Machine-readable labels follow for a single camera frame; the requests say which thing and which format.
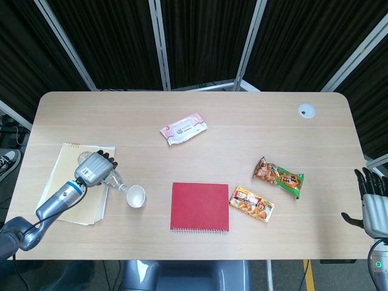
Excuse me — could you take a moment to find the orange green snack bag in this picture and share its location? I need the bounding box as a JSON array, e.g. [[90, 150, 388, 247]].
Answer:
[[252, 156, 305, 200]]

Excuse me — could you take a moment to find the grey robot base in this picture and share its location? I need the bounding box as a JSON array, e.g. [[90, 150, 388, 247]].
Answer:
[[121, 259, 252, 291]]

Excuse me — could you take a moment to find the white table leg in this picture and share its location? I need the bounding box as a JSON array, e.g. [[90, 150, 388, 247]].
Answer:
[[266, 259, 275, 291]]

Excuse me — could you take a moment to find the pink wet wipes pack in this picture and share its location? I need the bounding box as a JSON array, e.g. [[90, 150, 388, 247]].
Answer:
[[159, 112, 209, 147]]

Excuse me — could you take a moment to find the black white sneaker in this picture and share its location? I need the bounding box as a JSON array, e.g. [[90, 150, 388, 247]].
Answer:
[[0, 149, 22, 182]]

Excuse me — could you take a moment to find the white partition frame post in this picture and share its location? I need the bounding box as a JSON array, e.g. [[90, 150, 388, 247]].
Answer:
[[232, 0, 268, 92], [33, 0, 98, 92], [320, 13, 388, 92], [147, 0, 172, 91]]

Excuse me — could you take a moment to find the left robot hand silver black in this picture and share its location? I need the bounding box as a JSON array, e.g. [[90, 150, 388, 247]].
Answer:
[[74, 148, 119, 187]]

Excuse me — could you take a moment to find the red spiral notebook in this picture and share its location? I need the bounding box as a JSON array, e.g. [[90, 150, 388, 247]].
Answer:
[[169, 182, 230, 234]]

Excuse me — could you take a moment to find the yellow floor tape strip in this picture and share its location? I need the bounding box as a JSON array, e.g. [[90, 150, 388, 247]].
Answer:
[[303, 259, 315, 291]]

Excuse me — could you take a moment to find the white paper cup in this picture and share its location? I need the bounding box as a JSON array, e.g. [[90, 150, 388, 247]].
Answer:
[[125, 184, 148, 209]]

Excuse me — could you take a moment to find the white desk cable grommet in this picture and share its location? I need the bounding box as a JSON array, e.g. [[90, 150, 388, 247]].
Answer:
[[297, 103, 316, 119]]

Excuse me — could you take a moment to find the yellow paper notepad stack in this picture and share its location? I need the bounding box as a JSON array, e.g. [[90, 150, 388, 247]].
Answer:
[[35, 142, 116, 227]]

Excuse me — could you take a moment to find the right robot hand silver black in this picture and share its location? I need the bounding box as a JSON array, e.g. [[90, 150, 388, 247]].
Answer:
[[341, 167, 388, 240]]

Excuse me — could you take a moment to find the yellow orange snack pack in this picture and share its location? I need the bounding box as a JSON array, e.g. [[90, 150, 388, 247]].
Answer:
[[229, 186, 276, 224]]

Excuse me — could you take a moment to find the transparent plastic water bottle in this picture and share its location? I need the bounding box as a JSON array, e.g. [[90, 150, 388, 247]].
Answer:
[[78, 150, 130, 195]]

